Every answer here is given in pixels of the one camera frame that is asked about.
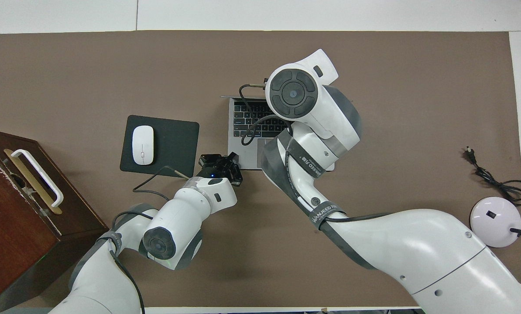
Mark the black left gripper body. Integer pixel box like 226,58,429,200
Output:
199,162,244,187

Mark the brass handle plate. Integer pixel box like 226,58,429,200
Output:
3,149,63,215

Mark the dark brown wooden box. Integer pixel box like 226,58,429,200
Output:
0,127,109,312

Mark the white desk lamp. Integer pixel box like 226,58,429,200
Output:
470,168,521,248

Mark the black lamp power cable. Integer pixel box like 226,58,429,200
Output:
463,147,521,206

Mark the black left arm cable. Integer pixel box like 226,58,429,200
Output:
110,165,190,314

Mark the black mouse pad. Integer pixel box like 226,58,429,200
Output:
120,115,200,178

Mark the white computer mouse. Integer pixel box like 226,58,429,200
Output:
132,125,155,166

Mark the white box handle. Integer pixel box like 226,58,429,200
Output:
10,149,64,208

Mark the grey laptop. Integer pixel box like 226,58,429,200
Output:
220,95,336,171

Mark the brown table mat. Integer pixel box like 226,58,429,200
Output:
0,30,521,308

